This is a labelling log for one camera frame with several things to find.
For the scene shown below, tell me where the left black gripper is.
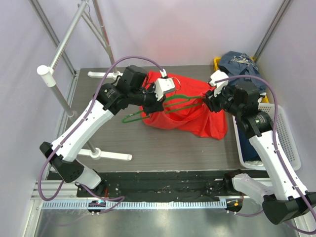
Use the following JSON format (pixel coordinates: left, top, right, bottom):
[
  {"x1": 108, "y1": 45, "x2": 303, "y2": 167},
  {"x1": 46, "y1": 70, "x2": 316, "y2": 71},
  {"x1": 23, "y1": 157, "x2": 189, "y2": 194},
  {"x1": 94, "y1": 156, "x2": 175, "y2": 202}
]
[{"x1": 129, "y1": 82, "x2": 166, "y2": 116}]

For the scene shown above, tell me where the green clothes hanger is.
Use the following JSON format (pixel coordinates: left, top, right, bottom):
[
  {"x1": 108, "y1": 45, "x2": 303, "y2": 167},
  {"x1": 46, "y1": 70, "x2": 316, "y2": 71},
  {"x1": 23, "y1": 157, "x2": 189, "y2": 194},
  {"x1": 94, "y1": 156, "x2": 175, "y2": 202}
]
[{"x1": 121, "y1": 93, "x2": 206, "y2": 123}]

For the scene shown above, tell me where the red tank top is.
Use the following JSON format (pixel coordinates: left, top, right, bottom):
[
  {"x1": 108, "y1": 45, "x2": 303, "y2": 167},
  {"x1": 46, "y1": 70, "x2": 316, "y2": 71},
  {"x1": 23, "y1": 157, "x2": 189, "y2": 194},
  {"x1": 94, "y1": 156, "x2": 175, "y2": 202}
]
[{"x1": 141, "y1": 73, "x2": 228, "y2": 140}]

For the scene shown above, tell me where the yellow plastic tray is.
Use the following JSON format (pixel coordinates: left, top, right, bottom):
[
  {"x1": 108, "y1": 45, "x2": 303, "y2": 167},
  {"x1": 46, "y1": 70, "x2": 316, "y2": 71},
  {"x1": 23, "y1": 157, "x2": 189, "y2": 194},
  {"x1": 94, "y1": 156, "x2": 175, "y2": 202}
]
[{"x1": 213, "y1": 57, "x2": 269, "y2": 103}]

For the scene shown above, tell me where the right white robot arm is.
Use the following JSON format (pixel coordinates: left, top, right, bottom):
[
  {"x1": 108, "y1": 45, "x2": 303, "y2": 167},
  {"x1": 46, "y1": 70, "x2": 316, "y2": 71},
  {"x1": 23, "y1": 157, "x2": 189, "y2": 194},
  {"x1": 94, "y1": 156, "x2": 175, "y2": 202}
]
[{"x1": 203, "y1": 80, "x2": 316, "y2": 225}]

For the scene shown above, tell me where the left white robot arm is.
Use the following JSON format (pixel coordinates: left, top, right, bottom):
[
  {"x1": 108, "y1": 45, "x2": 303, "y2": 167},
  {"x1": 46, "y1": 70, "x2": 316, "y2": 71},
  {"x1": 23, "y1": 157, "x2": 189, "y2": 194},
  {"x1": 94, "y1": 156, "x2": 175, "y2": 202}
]
[{"x1": 39, "y1": 65, "x2": 175, "y2": 197}]

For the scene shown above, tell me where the grey clothes hanger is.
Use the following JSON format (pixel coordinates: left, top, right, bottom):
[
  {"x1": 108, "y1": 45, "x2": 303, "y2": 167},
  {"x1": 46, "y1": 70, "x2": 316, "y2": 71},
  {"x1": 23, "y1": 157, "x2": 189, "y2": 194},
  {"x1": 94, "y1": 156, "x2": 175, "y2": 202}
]
[{"x1": 81, "y1": 11, "x2": 107, "y2": 51}]

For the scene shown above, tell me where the blue grey garment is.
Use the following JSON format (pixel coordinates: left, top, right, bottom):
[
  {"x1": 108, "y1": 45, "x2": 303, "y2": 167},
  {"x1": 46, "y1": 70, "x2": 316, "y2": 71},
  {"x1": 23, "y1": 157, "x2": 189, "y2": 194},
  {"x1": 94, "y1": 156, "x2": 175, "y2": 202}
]
[{"x1": 218, "y1": 51, "x2": 267, "y2": 94}]

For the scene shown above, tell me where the navy garment in basket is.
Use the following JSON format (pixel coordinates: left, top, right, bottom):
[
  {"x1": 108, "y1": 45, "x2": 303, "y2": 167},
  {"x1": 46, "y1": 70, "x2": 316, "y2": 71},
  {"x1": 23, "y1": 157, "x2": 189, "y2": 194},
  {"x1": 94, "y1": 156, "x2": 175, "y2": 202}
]
[{"x1": 237, "y1": 128, "x2": 261, "y2": 162}]

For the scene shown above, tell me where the white plastic laundry basket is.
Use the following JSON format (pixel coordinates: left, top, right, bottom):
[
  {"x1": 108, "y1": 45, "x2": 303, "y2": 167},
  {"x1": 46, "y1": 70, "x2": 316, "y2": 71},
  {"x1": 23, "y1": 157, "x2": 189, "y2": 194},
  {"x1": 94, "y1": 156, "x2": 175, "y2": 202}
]
[{"x1": 232, "y1": 105, "x2": 301, "y2": 171}]

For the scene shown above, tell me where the metal clothes rack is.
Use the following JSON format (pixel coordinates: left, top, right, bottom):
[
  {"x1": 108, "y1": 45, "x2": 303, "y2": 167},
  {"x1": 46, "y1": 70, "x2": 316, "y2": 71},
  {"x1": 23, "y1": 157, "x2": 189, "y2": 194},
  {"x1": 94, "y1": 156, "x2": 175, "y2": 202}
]
[{"x1": 30, "y1": 0, "x2": 132, "y2": 161}]

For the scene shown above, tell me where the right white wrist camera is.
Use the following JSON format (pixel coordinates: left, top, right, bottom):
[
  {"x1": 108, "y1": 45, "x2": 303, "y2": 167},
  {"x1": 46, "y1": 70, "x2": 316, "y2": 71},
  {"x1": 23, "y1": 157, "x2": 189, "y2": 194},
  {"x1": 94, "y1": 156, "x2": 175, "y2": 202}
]
[{"x1": 208, "y1": 70, "x2": 228, "y2": 97}]

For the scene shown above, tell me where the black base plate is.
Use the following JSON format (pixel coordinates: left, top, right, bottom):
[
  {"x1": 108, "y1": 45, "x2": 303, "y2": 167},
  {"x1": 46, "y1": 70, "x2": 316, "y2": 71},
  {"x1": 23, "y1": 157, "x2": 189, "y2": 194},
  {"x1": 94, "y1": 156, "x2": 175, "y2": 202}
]
[{"x1": 76, "y1": 171, "x2": 241, "y2": 202}]

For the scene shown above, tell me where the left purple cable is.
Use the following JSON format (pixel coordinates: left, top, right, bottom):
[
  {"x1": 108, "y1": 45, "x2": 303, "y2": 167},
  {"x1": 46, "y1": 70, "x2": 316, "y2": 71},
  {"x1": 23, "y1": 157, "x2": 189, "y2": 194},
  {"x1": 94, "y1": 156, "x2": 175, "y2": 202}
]
[{"x1": 39, "y1": 55, "x2": 167, "y2": 214}]

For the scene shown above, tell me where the white slotted cable duct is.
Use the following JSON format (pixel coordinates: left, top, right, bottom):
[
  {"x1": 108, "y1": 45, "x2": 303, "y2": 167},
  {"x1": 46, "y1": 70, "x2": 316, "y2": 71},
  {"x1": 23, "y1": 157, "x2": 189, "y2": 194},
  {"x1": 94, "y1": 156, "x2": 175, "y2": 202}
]
[{"x1": 42, "y1": 199, "x2": 227, "y2": 210}]

